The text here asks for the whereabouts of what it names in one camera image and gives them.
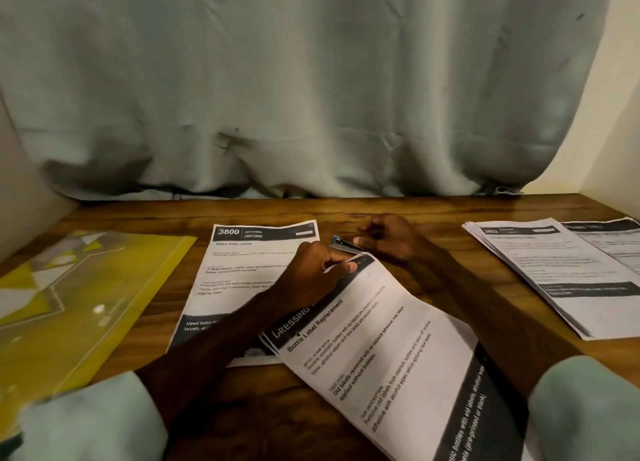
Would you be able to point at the yellow patterned folder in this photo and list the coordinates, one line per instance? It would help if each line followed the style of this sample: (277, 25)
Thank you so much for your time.
(70, 311)

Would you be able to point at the person's right hand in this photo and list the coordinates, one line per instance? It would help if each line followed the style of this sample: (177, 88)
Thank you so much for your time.
(400, 238)

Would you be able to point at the pale green curtain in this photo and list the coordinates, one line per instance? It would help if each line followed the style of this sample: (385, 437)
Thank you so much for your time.
(300, 76)

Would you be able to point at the wash baby bottle paper stack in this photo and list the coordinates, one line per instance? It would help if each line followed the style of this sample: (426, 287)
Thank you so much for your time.
(235, 276)

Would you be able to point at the person's left forearm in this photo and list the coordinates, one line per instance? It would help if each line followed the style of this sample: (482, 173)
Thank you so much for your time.
(150, 396)

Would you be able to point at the person's right forearm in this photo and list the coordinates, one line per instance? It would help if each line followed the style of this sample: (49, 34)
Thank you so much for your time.
(540, 346)

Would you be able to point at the blue pen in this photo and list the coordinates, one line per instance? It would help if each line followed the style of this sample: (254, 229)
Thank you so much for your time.
(345, 245)

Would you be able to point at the person's left hand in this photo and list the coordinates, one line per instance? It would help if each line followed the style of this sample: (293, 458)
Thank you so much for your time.
(305, 274)

